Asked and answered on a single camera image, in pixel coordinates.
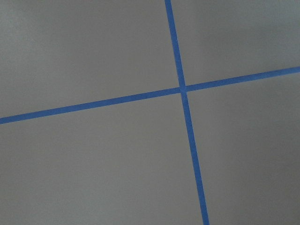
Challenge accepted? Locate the brown paper table cover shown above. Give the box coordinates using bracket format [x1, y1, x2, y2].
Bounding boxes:
[0, 0, 300, 225]

